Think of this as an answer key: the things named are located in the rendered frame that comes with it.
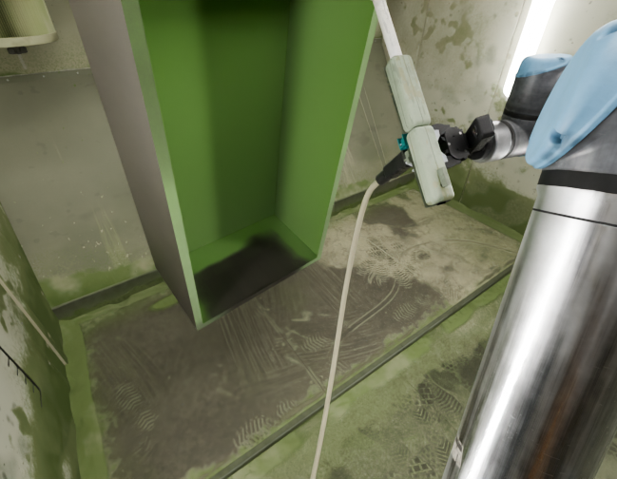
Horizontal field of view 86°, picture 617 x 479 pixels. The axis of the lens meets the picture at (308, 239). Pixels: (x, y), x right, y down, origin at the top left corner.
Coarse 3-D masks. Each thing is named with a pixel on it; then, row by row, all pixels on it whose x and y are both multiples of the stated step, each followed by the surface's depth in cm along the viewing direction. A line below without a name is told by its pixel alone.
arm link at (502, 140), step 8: (496, 128) 73; (504, 128) 74; (496, 136) 73; (504, 136) 73; (496, 144) 73; (504, 144) 74; (496, 152) 74; (504, 152) 75; (472, 160) 80; (480, 160) 78; (488, 160) 76; (496, 160) 77
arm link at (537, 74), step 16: (528, 64) 69; (544, 64) 67; (560, 64) 67; (528, 80) 70; (544, 80) 69; (512, 96) 74; (528, 96) 71; (544, 96) 70; (512, 112) 75; (528, 112) 73
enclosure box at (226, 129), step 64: (128, 0) 49; (192, 0) 85; (256, 0) 96; (320, 0) 94; (128, 64) 57; (192, 64) 95; (256, 64) 108; (320, 64) 103; (128, 128) 76; (192, 128) 108; (256, 128) 125; (320, 128) 115; (192, 192) 124; (256, 192) 148; (320, 192) 130; (192, 256) 142; (256, 256) 147; (320, 256) 149; (192, 320) 119
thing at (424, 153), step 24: (384, 0) 69; (384, 24) 68; (384, 72) 70; (408, 72) 66; (408, 96) 65; (408, 120) 65; (432, 144) 64; (384, 168) 79; (408, 168) 74; (432, 168) 63; (432, 192) 63
